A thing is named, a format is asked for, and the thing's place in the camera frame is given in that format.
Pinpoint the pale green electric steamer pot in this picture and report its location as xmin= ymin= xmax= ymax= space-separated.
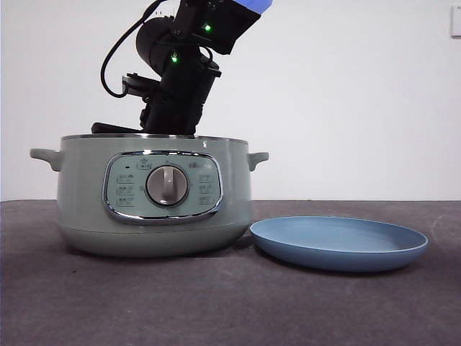
xmin=30 ymin=133 xmax=270 ymax=259

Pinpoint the blue round plate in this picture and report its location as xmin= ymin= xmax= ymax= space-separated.
xmin=249 ymin=215 xmax=429 ymax=273

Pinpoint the white wall switch plate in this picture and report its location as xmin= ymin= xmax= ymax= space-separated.
xmin=449 ymin=6 xmax=461 ymax=38

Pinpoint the black cable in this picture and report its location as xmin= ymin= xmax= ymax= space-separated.
xmin=100 ymin=0 xmax=165 ymax=98

